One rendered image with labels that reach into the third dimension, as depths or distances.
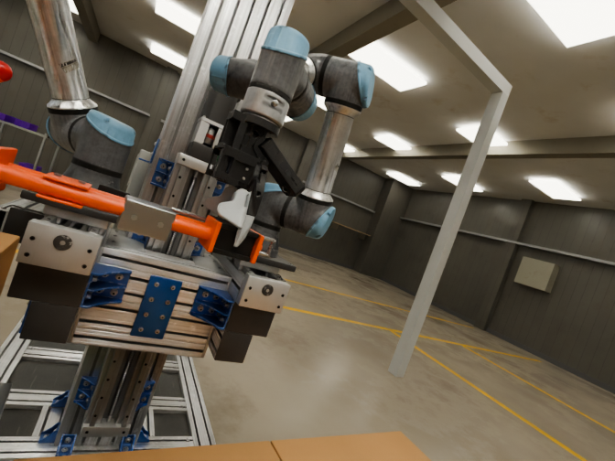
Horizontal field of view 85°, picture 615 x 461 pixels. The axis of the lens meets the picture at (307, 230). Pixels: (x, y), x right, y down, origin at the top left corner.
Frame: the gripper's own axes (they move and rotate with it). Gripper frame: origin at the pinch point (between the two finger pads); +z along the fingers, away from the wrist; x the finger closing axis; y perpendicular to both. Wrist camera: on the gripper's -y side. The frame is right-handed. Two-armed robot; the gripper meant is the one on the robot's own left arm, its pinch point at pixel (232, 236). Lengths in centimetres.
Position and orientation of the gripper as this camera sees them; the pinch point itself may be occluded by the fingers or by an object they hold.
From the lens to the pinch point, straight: 60.2
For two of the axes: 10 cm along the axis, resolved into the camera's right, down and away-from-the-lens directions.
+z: -3.4, 9.4, 0.3
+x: 4.8, 1.9, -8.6
